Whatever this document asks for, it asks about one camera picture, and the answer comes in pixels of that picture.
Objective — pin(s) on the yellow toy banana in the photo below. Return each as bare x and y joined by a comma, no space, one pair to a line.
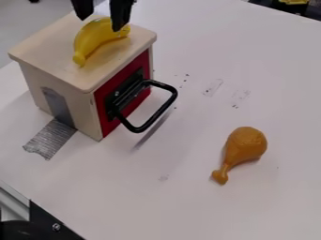
94,39

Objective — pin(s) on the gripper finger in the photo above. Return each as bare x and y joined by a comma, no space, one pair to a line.
120,14
83,8

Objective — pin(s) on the orange toy chicken drumstick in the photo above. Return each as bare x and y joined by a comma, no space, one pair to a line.
242,150

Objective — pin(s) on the drawer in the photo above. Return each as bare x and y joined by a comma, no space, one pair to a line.
131,100

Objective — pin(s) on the cabinet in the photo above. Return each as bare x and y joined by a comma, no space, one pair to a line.
62,78

